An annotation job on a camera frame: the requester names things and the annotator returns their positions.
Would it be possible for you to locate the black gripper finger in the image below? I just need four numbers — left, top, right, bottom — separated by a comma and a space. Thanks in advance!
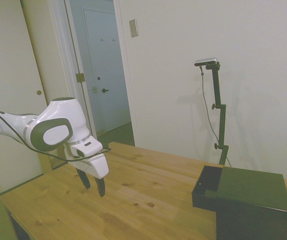
94, 176, 107, 199
76, 167, 92, 190

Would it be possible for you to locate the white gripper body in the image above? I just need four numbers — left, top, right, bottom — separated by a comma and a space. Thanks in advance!
64, 143, 110, 179

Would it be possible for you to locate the black drawer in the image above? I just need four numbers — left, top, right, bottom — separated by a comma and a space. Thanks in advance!
191, 164, 225, 212

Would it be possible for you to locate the black drawer cabinet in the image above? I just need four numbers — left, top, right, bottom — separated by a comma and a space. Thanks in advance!
215, 165, 287, 240

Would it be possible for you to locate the white hallway door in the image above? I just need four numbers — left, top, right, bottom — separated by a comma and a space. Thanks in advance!
82, 7, 132, 135

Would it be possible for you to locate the white open door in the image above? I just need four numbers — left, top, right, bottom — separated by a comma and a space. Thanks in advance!
20, 0, 71, 173

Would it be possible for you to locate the white sliding closet door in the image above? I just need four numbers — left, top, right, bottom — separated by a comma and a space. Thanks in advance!
0, 0, 50, 204

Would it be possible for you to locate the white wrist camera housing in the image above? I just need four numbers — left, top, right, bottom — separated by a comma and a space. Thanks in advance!
70, 136, 103, 159

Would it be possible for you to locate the white door frame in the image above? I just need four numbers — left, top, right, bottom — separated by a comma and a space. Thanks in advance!
47, 0, 140, 148

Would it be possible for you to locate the black camera stand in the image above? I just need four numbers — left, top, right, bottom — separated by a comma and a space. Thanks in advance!
205, 62, 230, 167

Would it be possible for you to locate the grey camera on stand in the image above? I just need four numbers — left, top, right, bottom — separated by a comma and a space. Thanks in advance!
194, 57, 219, 67

